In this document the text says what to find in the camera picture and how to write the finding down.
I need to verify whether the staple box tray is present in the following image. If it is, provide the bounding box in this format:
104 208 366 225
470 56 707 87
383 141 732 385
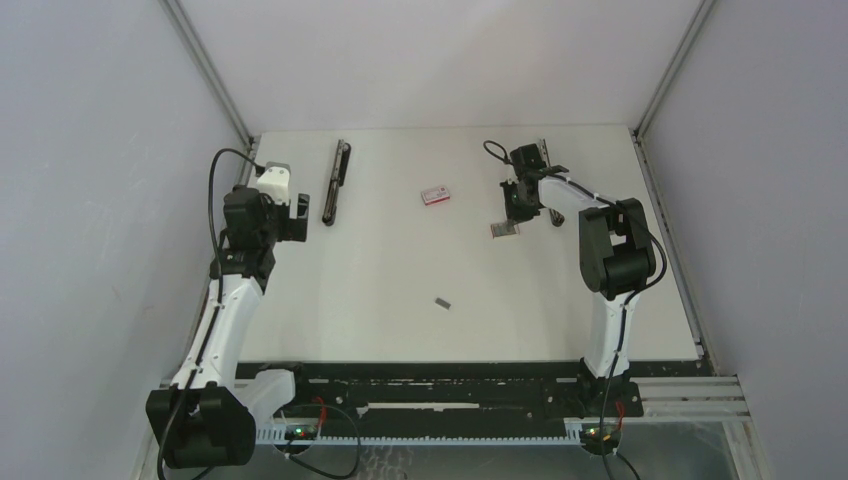
490 221 520 238

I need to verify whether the black stapler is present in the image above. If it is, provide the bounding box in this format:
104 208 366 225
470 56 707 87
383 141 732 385
322 139 352 226

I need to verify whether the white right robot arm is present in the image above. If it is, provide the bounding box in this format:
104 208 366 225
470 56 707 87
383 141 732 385
484 140 667 416

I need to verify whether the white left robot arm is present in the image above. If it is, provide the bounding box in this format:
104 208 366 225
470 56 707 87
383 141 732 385
145 186 313 478

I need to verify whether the red white staple box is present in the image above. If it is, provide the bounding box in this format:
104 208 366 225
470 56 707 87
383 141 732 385
421 186 451 206

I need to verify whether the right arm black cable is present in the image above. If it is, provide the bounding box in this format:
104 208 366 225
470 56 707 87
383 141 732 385
482 139 669 480

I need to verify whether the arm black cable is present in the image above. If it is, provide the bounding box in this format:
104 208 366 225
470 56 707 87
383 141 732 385
482 139 669 480
155 148 362 480

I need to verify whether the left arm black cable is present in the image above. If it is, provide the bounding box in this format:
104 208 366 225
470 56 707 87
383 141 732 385
155 148 362 480

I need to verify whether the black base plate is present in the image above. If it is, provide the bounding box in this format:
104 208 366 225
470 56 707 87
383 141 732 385
235 359 713 439

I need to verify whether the white cable duct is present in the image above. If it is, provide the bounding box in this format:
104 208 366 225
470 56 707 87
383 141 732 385
254 423 584 446

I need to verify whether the aluminium frame rail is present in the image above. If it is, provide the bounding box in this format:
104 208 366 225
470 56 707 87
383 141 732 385
159 0 253 241

